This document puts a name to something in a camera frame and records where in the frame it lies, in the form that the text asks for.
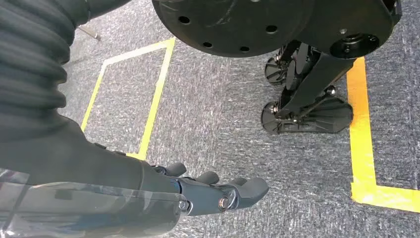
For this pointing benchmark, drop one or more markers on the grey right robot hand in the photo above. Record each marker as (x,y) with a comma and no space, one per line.
(82,184)

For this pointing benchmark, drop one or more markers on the thin yellow floor tape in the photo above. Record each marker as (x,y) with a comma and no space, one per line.
(157,98)

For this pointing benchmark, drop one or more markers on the silver metal rod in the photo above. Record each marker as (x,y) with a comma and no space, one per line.
(90,33)

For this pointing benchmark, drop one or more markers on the black robot lower body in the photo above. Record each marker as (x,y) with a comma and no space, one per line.
(229,26)

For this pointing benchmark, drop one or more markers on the black right robot foot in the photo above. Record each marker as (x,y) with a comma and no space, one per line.
(328,118)

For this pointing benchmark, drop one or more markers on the thick yellow floor tape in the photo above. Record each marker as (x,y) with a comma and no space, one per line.
(361,131)

